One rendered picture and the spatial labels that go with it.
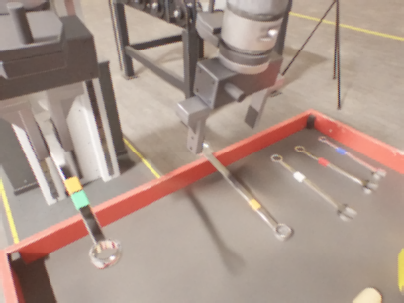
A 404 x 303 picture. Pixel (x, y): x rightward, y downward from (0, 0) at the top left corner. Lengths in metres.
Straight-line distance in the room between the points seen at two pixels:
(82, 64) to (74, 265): 0.32
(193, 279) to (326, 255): 0.21
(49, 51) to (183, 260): 0.36
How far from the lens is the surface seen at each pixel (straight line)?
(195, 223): 0.55
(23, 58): 0.25
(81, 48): 0.34
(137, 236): 0.55
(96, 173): 1.58
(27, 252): 0.56
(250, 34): 0.40
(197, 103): 0.44
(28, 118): 0.38
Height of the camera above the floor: 1.33
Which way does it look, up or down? 37 degrees down
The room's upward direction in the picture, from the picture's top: straight up
